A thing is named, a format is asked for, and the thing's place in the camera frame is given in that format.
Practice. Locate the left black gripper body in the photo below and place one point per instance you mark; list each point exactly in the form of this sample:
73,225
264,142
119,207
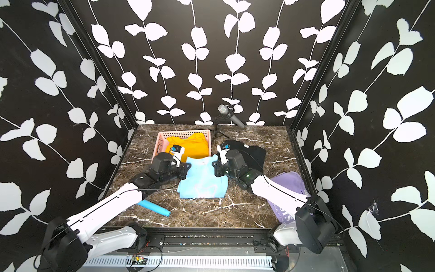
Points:
174,172

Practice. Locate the yellow t-shirt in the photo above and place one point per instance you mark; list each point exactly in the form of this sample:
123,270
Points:
196,146

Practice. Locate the pink perforated plastic basket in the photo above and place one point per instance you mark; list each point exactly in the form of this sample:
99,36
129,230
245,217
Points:
162,143

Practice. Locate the black t-shirt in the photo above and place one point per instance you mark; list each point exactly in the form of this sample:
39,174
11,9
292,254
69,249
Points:
254,156

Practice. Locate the small circuit board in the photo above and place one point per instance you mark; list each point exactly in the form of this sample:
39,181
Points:
137,260

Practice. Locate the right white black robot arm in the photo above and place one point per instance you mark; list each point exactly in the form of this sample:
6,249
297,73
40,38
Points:
313,224

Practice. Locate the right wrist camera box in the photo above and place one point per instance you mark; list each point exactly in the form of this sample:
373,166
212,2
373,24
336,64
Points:
223,149

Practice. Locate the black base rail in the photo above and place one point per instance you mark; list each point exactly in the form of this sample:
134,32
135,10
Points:
162,239

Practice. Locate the white perforated vent strip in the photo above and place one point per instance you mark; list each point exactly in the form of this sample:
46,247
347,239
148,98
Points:
201,262

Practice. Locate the grey microphone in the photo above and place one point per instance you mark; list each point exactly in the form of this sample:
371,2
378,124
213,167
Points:
227,113

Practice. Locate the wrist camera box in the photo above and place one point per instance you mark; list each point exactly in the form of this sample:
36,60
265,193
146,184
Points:
223,149
177,151

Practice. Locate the light blue cylinder tube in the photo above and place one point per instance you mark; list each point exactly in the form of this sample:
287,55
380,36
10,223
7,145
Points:
154,207

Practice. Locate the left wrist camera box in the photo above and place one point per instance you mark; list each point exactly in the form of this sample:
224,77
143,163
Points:
177,151

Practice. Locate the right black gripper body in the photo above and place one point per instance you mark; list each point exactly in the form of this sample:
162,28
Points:
222,170

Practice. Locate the light blue t-shirt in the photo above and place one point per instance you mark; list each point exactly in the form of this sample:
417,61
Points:
201,181

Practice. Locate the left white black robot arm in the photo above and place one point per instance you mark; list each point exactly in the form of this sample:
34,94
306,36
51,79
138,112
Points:
69,243

